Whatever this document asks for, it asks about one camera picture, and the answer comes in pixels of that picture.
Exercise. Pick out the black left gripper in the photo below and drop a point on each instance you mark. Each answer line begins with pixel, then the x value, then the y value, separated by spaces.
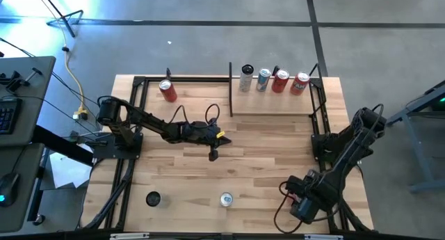
pixel 213 153

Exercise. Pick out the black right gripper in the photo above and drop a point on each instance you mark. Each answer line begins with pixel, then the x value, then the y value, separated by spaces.
pixel 316 184

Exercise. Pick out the blue silver Red Bull can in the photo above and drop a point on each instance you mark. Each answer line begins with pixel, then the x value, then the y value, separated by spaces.
pixel 226 199
pixel 263 82

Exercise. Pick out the silver can black top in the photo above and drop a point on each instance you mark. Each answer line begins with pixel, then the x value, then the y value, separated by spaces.
pixel 153 199
pixel 246 81

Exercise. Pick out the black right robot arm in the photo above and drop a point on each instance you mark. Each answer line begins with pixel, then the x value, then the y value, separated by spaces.
pixel 347 156

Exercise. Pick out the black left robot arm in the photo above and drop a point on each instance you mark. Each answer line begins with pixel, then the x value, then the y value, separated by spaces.
pixel 146 121

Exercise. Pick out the wooden shelf board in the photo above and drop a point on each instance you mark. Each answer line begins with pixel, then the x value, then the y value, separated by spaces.
pixel 257 104

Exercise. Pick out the yellow tape tag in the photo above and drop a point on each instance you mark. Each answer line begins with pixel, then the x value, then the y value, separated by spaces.
pixel 220 134

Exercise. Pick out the white tape strip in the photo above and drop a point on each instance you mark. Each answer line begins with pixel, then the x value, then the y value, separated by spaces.
pixel 323 237
pixel 128 236

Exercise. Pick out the white power plug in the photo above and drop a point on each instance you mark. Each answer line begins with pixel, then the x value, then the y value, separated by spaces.
pixel 76 116

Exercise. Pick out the white paper sheet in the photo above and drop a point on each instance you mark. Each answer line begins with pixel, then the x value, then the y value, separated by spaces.
pixel 66 170

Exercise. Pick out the black desk support beam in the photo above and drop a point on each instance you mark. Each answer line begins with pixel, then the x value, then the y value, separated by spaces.
pixel 62 146

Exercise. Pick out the black device green light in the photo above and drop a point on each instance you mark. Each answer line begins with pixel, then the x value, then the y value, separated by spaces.
pixel 438 106

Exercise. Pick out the grey office desk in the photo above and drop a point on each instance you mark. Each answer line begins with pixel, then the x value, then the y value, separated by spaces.
pixel 21 198
pixel 28 111

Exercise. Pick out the black caster wheel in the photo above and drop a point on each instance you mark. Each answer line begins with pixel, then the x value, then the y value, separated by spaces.
pixel 39 220

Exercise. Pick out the black tripod stand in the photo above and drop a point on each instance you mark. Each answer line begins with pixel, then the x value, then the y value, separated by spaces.
pixel 56 11

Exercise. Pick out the black computer keyboard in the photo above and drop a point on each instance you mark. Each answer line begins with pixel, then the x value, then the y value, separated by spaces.
pixel 7 116

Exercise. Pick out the black desk clamp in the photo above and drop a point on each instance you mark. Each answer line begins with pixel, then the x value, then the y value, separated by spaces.
pixel 14 80

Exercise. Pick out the black computer mouse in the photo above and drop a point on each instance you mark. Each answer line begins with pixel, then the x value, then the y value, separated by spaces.
pixel 8 188

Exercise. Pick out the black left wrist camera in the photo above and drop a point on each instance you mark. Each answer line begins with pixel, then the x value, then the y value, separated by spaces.
pixel 198 129

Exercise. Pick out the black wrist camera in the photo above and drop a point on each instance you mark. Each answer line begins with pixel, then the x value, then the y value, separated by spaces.
pixel 307 210
pixel 198 129

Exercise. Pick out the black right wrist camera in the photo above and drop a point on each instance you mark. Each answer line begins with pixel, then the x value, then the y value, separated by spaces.
pixel 307 210

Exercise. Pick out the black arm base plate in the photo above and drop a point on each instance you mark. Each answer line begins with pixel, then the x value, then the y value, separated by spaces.
pixel 107 156
pixel 318 157

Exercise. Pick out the black metal shelf frame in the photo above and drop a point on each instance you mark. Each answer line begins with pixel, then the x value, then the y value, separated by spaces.
pixel 230 94

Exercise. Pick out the black aluminium table frame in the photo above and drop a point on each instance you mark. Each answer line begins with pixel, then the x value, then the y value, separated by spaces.
pixel 194 79

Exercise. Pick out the grey desk frame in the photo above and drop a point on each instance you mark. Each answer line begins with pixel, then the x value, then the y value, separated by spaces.
pixel 427 186

